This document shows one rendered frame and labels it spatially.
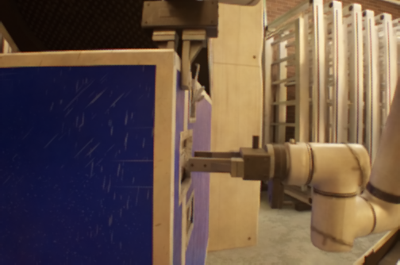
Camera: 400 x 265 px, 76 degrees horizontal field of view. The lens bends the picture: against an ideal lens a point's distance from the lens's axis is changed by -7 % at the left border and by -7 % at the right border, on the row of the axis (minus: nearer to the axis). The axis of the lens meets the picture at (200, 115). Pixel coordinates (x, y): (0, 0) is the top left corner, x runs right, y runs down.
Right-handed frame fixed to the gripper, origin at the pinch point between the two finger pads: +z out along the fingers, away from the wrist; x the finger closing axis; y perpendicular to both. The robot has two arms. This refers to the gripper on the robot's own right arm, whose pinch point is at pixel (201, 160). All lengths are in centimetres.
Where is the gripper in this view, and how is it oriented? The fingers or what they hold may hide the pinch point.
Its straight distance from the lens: 58.0
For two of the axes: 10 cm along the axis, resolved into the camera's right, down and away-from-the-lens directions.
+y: 0.2, -10.0, 0.1
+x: -0.9, -0.1, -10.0
